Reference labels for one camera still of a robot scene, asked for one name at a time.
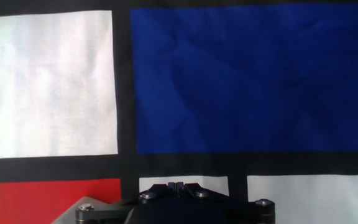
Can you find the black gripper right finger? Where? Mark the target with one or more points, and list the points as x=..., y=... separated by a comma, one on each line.
x=247, y=211

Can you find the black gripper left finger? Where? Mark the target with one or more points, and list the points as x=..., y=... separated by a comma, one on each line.
x=110, y=211

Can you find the white drawer with black knob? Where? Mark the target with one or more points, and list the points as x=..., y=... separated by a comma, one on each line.
x=68, y=217

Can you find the colour block tablecloth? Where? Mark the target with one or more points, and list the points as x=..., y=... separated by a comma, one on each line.
x=244, y=77

